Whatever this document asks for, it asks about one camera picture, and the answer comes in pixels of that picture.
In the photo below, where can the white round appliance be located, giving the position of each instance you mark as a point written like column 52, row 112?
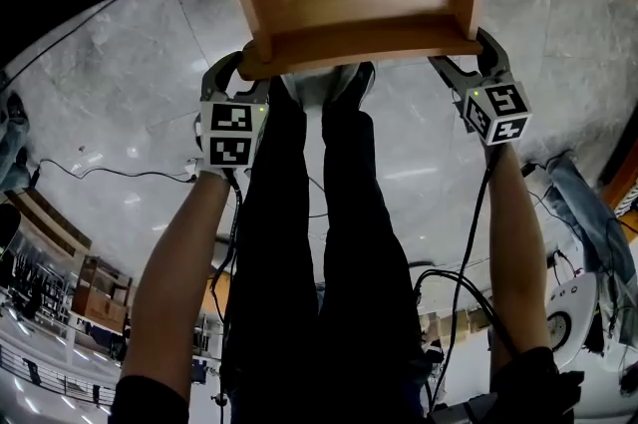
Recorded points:
column 570, row 312

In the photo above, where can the person's left forearm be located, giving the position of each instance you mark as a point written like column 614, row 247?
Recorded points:
column 174, row 272

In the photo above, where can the person's grey left shoe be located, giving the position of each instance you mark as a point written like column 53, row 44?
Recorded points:
column 306, row 90

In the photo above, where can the person's black sleeve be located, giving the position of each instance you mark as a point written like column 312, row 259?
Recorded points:
column 147, row 404
column 536, row 387

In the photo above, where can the wooden shelf unit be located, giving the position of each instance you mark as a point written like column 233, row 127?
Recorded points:
column 102, row 295

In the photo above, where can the person's right forearm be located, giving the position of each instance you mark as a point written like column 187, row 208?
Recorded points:
column 516, row 252

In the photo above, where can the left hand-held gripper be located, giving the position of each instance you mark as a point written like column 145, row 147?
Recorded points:
column 230, row 135

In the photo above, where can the person's black right sleeve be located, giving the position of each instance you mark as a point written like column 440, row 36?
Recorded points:
column 536, row 387

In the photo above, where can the person's black trousers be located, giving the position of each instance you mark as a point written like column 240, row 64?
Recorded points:
column 359, row 262

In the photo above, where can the wooden cabinet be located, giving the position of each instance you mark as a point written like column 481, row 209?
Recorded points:
column 623, row 182

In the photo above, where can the small white plug adapter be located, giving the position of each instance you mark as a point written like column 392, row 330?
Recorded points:
column 193, row 166

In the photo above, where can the person's black left sleeve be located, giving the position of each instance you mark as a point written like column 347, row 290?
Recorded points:
column 147, row 404

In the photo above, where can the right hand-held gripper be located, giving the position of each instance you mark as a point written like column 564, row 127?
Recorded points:
column 498, row 113

